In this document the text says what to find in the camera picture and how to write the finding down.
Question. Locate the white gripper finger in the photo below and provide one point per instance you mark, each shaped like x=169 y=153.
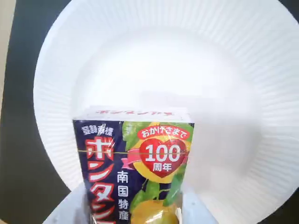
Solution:
x=70 y=207
x=195 y=210

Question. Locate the Japanese pomelo candy box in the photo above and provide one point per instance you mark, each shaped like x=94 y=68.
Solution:
x=130 y=168

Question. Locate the dark grey textured mat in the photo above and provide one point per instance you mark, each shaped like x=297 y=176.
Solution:
x=21 y=140

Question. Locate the white paper plate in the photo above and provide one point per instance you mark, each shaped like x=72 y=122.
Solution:
x=168 y=70

